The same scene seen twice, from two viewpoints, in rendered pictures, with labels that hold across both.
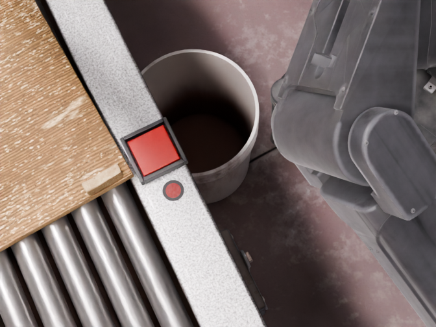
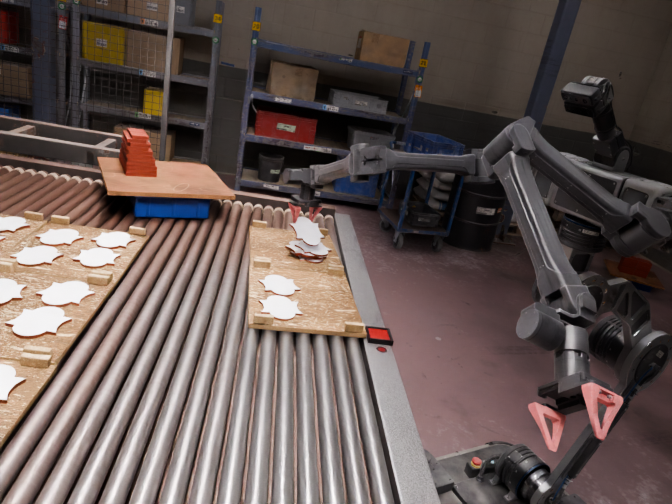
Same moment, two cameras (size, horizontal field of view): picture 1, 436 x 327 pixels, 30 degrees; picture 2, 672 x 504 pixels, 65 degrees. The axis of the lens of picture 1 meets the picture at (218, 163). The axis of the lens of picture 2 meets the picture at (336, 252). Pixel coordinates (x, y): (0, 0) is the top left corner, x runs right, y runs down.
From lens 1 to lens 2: 1.13 m
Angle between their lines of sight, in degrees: 53
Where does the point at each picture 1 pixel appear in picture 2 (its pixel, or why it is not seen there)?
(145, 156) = (374, 334)
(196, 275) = (380, 374)
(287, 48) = not seen: hidden behind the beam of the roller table
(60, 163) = (336, 319)
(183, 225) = (381, 359)
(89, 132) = (353, 318)
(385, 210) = (515, 151)
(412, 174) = (525, 140)
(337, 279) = not seen: outside the picture
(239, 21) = not seen: hidden behind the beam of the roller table
